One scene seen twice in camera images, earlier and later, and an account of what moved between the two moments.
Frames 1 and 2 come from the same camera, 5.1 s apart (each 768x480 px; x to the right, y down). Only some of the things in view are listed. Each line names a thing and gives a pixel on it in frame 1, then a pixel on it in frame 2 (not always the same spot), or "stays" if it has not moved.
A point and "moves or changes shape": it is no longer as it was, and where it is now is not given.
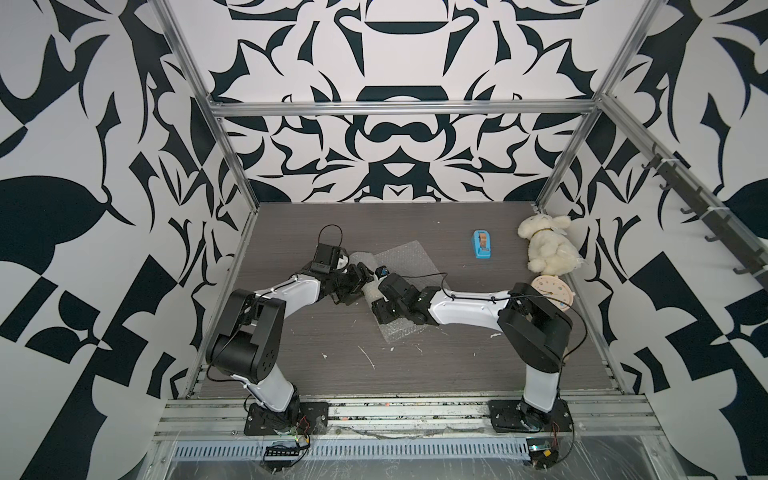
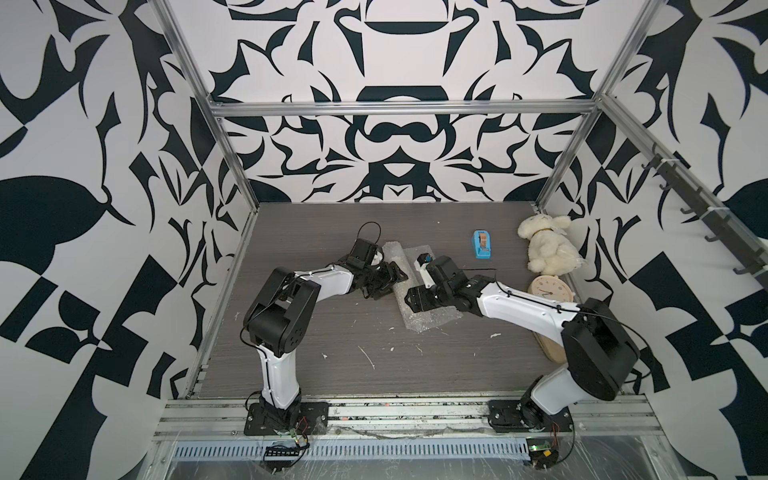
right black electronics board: [541, 452] stays
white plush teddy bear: [550, 249] stays
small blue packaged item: [482, 244] stays
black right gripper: [378, 310] to [419, 295]
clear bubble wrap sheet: [410, 261] moves or changes shape
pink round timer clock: [555, 290] stays
